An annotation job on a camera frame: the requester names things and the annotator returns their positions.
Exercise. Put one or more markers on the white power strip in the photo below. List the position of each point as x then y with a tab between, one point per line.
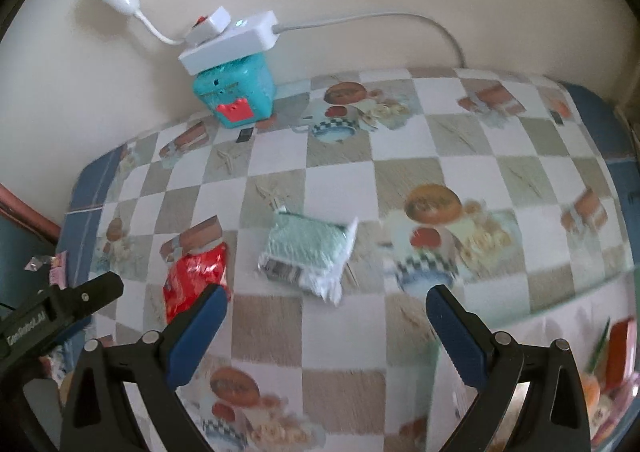
230	39

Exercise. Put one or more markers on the teal box with red mouth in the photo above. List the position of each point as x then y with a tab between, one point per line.
235	91

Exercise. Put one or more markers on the white adapter with red switch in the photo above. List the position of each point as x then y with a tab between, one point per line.
210	22

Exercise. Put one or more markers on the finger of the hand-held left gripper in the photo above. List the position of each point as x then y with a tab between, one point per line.
95	292

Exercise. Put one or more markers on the green white snack packet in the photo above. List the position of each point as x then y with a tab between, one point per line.
310	257

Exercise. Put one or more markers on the white tray with teal rim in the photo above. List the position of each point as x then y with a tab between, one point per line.
575	312

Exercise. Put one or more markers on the orange yellow snack packet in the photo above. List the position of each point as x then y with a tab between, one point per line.
592	388

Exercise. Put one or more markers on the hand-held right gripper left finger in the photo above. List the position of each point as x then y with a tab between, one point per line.
192	332

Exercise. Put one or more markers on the brown furniture edge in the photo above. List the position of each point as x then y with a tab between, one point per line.
25	209

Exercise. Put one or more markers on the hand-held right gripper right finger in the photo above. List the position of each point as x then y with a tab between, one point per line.
457	337

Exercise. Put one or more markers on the small red snack packet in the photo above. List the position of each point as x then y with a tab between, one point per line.
195	277

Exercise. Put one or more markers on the red packet with white stripe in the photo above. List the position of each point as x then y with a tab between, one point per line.
619	352

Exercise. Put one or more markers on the small pink wrapper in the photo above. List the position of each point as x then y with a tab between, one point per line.
60	272

